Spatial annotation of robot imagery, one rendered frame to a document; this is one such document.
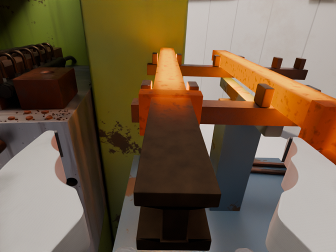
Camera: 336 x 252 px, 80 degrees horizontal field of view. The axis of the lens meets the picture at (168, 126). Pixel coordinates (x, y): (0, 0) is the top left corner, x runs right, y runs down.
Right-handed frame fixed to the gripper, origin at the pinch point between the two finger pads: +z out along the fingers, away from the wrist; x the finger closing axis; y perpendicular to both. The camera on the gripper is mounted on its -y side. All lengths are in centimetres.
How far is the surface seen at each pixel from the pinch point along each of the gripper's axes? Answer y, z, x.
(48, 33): 0, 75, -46
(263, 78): -0.5, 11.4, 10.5
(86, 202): 34.6, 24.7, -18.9
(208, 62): 41, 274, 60
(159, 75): -0.7, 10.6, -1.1
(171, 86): -0.7, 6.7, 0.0
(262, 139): 103, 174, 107
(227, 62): 0.0, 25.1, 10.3
